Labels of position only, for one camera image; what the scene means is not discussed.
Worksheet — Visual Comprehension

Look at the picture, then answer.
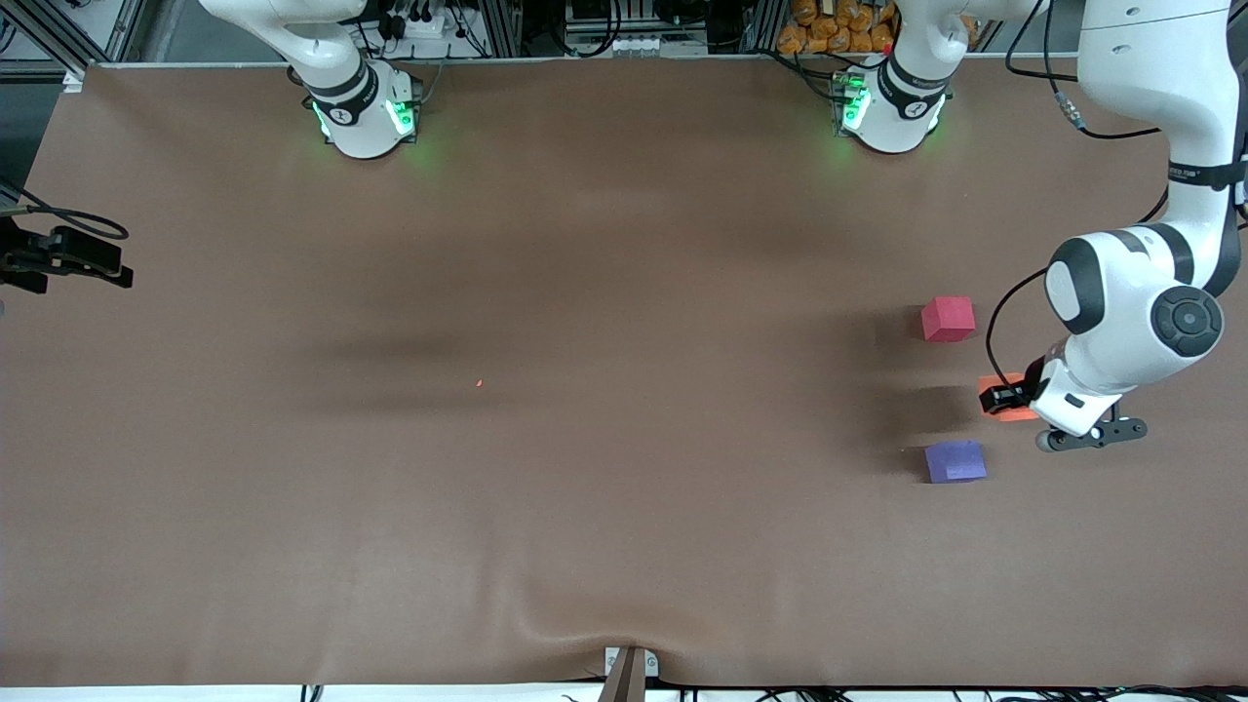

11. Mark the orange foam block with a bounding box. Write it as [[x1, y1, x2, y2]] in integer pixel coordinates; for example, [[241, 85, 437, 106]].
[[977, 372, 1041, 423]]

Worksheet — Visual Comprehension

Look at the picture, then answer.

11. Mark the purple foam block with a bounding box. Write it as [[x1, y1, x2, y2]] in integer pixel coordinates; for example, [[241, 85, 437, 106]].
[[924, 440, 988, 485]]

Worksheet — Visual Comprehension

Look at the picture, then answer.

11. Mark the red foam block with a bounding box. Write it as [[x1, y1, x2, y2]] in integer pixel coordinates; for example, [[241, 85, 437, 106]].
[[921, 296, 976, 343]]

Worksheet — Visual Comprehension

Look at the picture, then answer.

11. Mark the brown table cover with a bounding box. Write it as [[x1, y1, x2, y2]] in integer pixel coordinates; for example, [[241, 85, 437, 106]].
[[0, 56, 1248, 689]]

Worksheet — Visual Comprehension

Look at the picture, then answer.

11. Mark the bag of orange fruit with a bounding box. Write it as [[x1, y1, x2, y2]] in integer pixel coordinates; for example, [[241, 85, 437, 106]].
[[776, 0, 897, 56]]

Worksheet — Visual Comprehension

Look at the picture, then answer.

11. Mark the white power strip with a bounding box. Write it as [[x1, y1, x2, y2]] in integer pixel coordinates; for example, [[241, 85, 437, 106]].
[[393, 10, 471, 41]]

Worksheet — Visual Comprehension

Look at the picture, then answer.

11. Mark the white terminal block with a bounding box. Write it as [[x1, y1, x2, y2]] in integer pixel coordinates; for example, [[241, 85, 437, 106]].
[[604, 34, 709, 59]]

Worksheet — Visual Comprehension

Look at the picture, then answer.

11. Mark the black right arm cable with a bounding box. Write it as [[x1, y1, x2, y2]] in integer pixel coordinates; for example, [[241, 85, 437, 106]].
[[0, 178, 130, 241]]

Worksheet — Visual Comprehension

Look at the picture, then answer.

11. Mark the aluminium frame profile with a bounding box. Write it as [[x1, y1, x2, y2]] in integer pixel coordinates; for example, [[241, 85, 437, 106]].
[[0, 0, 149, 81]]

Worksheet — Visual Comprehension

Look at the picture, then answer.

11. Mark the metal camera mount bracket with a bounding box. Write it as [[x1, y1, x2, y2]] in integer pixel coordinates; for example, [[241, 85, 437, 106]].
[[604, 646, 660, 702]]

